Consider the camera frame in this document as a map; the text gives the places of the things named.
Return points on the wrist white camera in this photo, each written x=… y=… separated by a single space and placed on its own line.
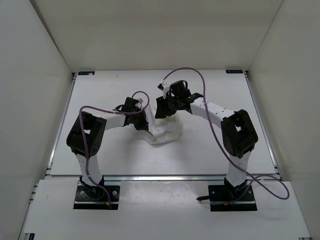
x=165 y=88
x=139 y=103

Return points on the blue corner label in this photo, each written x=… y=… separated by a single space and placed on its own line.
x=234 y=71
x=86 y=73

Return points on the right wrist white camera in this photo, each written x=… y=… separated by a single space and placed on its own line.
x=165 y=88

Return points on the right blue corner label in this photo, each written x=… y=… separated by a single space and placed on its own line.
x=234 y=71

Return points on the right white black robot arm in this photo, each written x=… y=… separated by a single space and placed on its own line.
x=238 y=133

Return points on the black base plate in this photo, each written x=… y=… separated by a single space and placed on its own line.
x=221 y=201
x=85 y=201

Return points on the left blue corner label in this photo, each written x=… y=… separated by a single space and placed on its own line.
x=86 y=73

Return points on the aluminium front rail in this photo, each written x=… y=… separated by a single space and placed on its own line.
x=164 y=178

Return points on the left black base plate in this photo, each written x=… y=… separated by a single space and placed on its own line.
x=85 y=201

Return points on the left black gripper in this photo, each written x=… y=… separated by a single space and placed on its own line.
x=144 y=124

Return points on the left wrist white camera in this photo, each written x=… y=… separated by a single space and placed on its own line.
x=139 y=103

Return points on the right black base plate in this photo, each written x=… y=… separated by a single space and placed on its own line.
x=221 y=201

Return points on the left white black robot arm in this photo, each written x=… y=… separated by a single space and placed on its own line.
x=86 y=136

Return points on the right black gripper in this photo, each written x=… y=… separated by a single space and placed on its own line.
x=163 y=111

